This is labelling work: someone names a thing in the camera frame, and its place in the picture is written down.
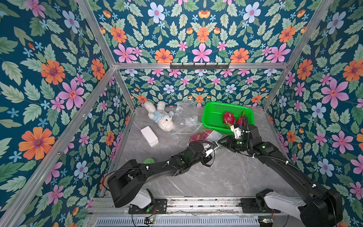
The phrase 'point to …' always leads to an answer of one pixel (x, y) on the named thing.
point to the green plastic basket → (212, 113)
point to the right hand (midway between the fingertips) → (222, 139)
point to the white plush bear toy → (163, 118)
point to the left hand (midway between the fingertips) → (213, 148)
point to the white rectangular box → (150, 136)
